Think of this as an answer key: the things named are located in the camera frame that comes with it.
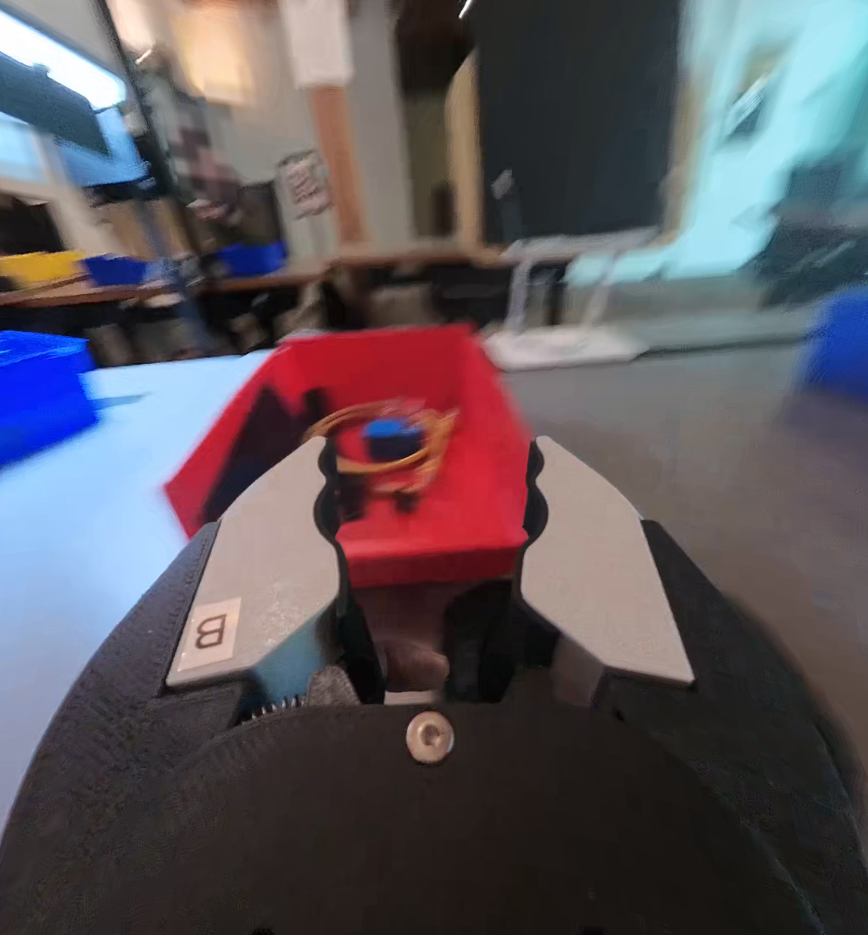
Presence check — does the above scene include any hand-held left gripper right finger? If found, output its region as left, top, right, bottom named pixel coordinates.
left=443, top=435, right=697, bottom=707

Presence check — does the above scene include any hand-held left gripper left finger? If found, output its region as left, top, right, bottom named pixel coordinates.
left=165, top=436, right=387, bottom=706

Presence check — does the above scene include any red storage bin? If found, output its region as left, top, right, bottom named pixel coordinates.
left=164, top=323, right=530, bottom=589

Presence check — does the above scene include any blue square plastic tube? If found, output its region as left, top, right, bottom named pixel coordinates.
left=361, top=418, right=422, bottom=461

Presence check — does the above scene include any grey desk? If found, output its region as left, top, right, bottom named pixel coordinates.
left=0, top=336, right=868, bottom=935

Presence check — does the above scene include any black panel desk lamp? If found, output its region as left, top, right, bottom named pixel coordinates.
left=449, top=0, right=682, bottom=370

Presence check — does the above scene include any person's left hand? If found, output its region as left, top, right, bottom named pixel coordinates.
left=383, top=638, right=451, bottom=695

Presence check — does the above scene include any yellow storage bin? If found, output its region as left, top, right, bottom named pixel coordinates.
left=0, top=250, right=88, bottom=288

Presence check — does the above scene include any white paper notice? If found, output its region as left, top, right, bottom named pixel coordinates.
left=277, top=150, right=333, bottom=220

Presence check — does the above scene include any yellow network cable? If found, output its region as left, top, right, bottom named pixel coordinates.
left=304, top=399, right=462, bottom=505

